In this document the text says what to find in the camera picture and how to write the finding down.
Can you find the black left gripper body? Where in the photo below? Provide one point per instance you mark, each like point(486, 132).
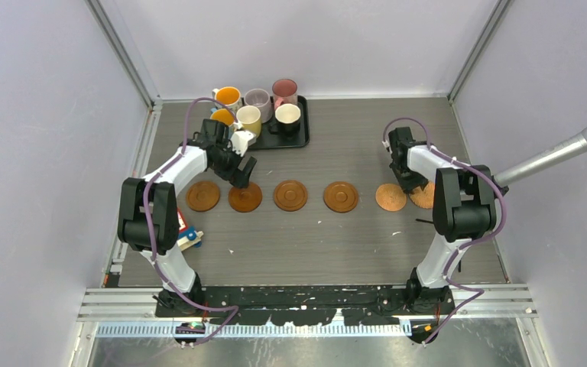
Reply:
point(228, 162)

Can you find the toy block house car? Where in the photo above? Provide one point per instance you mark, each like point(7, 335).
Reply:
point(188, 236)

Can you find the black serving tray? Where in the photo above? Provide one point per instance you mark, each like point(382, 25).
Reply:
point(268, 141)

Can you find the lilac mug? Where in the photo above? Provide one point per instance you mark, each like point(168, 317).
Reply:
point(260, 99)

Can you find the woven rattan coaster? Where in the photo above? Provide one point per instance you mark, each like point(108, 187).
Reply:
point(390, 197)
point(423, 197)

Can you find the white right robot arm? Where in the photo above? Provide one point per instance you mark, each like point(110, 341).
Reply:
point(463, 211)

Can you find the silver microphone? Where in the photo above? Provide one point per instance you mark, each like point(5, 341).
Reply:
point(559, 153)

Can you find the black mug cream inside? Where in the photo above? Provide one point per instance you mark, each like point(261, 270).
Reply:
point(287, 120)

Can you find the yellow mug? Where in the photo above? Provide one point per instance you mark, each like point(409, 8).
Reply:
point(248, 119)

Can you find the pink patterned mug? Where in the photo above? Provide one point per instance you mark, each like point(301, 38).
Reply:
point(284, 92)

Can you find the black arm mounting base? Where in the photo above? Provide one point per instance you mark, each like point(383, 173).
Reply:
point(359, 305)

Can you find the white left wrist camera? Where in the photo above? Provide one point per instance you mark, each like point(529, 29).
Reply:
point(241, 138)

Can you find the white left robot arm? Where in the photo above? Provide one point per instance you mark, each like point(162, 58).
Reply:
point(148, 216)

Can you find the white mug orange inside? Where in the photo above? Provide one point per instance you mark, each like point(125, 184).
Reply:
point(228, 96)

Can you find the brown wooden coaster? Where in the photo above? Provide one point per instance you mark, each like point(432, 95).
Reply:
point(245, 200)
point(341, 197)
point(203, 196)
point(290, 195)

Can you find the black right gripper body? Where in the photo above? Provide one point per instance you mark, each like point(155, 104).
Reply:
point(409, 178)

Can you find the blue mug orange inside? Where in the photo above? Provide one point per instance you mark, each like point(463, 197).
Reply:
point(224, 116)

